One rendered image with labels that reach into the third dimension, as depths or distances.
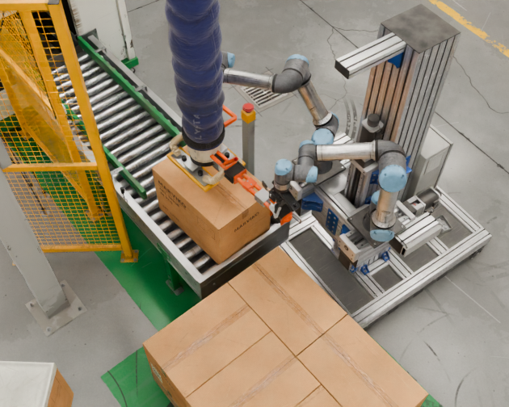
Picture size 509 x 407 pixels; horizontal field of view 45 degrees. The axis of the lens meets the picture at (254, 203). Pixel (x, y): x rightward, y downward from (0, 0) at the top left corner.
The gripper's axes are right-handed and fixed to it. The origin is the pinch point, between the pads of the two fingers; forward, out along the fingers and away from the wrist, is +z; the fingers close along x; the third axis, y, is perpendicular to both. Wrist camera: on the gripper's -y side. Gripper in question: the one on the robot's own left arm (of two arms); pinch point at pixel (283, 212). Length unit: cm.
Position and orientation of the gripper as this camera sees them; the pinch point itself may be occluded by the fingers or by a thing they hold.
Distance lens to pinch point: 305.7
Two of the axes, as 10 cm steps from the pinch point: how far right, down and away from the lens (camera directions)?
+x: -7.5, 5.3, -4.0
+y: -6.6, -6.0, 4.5
